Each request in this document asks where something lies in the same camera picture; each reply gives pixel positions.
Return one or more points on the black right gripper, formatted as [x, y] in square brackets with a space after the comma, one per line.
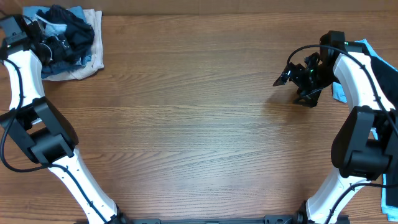
[311, 97]

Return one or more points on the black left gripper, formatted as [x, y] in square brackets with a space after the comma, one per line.
[60, 53]

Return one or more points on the blue jeans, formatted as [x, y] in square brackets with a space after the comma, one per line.
[56, 68]

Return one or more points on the black printed cycling jersey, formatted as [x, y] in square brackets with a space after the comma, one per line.
[79, 34]

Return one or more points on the white cloth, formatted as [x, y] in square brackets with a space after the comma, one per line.
[94, 18]

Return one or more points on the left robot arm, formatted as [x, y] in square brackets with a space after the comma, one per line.
[40, 131]

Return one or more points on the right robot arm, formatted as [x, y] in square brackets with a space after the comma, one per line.
[366, 145]

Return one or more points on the black and light-blue garment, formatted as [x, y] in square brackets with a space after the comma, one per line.
[386, 76]

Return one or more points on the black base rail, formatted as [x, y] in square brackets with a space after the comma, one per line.
[268, 219]

